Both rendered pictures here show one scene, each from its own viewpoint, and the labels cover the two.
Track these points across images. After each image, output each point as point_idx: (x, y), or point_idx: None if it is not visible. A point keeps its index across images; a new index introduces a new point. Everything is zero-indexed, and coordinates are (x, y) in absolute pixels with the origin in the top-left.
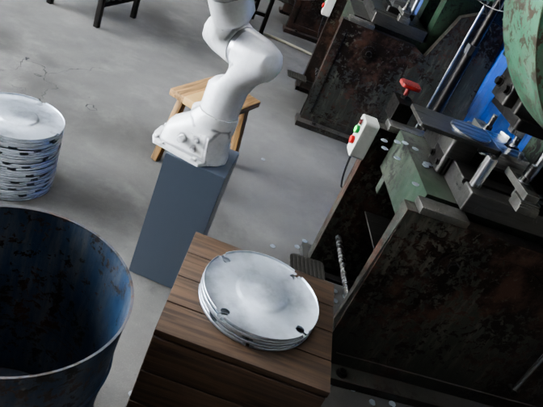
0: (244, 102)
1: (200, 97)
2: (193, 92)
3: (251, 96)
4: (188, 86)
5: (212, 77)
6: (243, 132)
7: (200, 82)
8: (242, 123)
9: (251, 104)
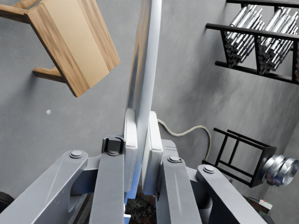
0: (70, 72)
1: (72, 11)
2: (82, 7)
3: (86, 89)
4: (94, 9)
5: (116, 53)
6: (56, 81)
7: (103, 31)
8: (60, 76)
9: (68, 81)
